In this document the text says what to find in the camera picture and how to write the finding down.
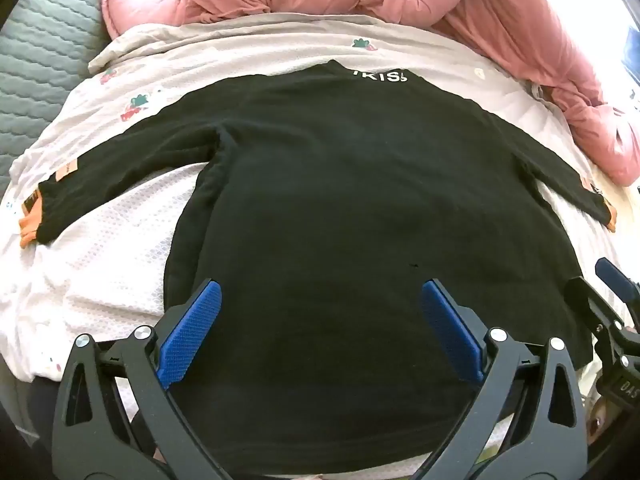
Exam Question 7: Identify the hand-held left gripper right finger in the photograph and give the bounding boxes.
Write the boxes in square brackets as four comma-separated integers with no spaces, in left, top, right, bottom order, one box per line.
[421,278,589,480]

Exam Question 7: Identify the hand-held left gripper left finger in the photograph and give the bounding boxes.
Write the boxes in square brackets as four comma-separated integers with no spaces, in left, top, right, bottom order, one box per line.
[51,278,236,480]

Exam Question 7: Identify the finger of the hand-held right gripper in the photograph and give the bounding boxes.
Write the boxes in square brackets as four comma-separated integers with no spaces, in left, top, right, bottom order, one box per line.
[564,276,628,348]
[594,257,640,313]

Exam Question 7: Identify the black long-sleeve sweater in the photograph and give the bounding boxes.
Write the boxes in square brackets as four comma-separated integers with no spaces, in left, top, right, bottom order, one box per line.
[19,59,617,478]

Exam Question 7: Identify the pale pink printed blanket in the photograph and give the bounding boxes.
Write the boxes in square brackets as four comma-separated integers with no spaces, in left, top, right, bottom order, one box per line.
[0,10,623,480]

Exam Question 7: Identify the person's black pants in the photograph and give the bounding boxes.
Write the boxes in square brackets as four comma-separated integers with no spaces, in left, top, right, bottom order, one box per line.
[0,377,68,480]

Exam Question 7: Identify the grey quilted mattress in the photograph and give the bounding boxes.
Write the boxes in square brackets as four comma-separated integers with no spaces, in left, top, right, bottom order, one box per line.
[0,0,221,196]

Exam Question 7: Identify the pink padded duvet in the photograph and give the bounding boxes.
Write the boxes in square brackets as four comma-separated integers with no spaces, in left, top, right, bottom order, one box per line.
[100,0,640,187]

